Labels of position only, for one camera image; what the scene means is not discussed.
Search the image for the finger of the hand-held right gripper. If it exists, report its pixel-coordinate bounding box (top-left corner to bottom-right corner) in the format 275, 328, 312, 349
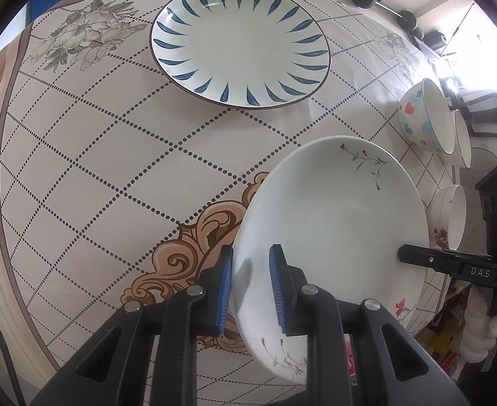
398, 243, 465, 273

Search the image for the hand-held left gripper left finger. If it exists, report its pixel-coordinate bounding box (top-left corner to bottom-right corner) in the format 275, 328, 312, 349
29, 245, 234, 406

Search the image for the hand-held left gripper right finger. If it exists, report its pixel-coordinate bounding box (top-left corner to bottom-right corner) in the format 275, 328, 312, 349
269, 244, 473, 406

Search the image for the white red-flower bowl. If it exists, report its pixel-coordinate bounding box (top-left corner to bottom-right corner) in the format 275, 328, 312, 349
427, 184, 469, 251

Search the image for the white floral plate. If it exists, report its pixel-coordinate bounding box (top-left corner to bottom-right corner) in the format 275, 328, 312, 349
233, 135, 431, 387

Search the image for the white dark-rimmed bowl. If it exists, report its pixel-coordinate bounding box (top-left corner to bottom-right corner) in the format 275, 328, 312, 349
450, 110, 472, 167

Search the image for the heart pattern bowl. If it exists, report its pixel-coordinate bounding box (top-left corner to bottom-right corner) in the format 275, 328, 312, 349
398, 78, 456, 155

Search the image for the blue leaf pattern plate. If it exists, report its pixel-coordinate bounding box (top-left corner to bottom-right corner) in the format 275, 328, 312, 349
149, 0, 331, 110

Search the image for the person's right hand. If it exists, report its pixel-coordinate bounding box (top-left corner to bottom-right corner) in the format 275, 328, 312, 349
462, 288, 497, 364

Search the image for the dark wooden chair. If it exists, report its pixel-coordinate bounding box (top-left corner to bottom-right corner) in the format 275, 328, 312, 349
455, 93, 497, 138

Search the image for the printed tablecloth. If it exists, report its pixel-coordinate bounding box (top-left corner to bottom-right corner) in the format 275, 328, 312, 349
0, 0, 460, 406

